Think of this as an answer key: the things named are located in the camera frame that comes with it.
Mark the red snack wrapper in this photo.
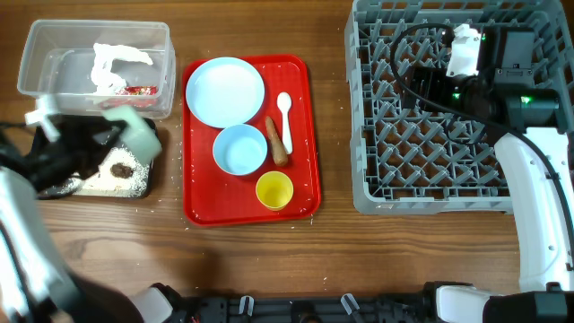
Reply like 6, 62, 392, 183
115, 86, 158, 96

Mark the light blue bowl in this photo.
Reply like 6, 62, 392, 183
213, 124, 268, 176

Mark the grey dishwasher rack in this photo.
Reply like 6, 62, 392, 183
344, 1, 573, 215

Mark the pale green bowl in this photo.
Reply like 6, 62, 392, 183
102, 105, 161, 164

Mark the red serving tray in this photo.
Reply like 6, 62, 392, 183
182, 55, 321, 226

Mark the white tissue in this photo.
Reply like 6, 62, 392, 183
91, 43, 153, 95

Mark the black waste tray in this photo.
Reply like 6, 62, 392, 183
31, 128, 152, 200

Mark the large light blue plate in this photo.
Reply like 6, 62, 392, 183
185, 57, 265, 128

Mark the white plastic spoon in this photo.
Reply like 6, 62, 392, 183
276, 92, 293, 154

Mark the yellow plastic cup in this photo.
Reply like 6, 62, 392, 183
256, 170, 294, 211

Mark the brown food scrap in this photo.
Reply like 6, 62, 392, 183
110, 163, 134, 179

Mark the clear plastic bin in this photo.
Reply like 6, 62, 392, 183
17, 20, 176, 119

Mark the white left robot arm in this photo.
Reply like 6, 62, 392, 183
1, 112, 176, 322

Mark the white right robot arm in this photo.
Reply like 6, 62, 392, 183
396, 67, 573, 322

